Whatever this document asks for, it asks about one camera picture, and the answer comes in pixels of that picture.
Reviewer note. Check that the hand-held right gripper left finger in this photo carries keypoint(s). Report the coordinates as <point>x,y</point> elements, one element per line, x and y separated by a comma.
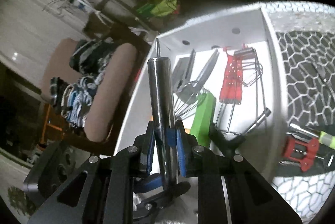
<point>150,145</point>

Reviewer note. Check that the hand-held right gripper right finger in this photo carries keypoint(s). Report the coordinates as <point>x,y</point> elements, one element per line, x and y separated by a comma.
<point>180,150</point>

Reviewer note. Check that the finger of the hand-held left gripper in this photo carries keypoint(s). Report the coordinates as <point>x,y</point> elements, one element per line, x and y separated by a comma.
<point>149,183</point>
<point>162,199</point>

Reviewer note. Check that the steel tongs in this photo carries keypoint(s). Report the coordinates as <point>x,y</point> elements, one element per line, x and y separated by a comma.
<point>206,70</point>

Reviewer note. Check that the red perforated slicer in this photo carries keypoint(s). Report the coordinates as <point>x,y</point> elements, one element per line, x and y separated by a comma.
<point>231,80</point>

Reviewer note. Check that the white container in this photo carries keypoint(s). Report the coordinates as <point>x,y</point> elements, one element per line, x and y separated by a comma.
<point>209,21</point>

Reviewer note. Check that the brown armchair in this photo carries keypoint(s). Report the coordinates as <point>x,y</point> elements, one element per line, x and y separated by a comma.
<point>117,77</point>

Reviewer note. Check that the pile of clothes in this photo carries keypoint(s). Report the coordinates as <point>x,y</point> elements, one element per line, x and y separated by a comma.
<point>83,98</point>

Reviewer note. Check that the dark wooden table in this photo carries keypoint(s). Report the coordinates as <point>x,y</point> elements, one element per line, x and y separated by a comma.
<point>115,27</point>

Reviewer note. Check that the green bag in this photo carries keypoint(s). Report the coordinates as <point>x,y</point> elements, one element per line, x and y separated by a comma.
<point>159,8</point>

